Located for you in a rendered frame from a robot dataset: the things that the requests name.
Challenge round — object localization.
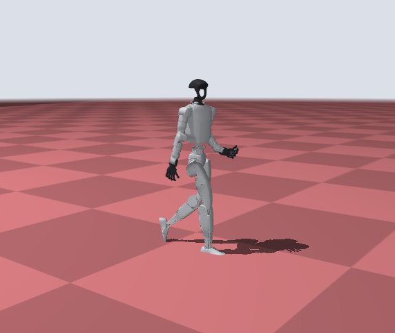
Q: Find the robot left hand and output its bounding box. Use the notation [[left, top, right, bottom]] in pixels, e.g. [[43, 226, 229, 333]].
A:
[[219, 145, 238, 159]]

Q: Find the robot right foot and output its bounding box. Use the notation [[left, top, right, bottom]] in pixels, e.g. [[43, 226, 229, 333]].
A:
[[200, 246, 225, 255]]

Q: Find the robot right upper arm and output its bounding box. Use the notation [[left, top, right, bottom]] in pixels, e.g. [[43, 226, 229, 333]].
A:
[[177, 106, 193, 142]]

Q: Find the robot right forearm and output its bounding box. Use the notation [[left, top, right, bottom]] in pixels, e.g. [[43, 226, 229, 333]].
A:
[[170, 133, 183, 165]]

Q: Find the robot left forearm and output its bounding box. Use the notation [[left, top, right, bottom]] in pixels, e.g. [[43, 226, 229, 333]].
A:
[[207, 134, 224, 153]]

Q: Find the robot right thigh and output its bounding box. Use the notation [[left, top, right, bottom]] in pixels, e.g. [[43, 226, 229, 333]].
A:
[[186, 160, 213, 213]]

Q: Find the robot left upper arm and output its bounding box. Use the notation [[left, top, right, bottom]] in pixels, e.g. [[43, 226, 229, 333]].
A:
[[210, 106, 216, 137]]

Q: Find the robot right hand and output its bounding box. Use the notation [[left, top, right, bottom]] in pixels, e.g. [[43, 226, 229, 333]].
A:
[[166, 160, 179, 181]]

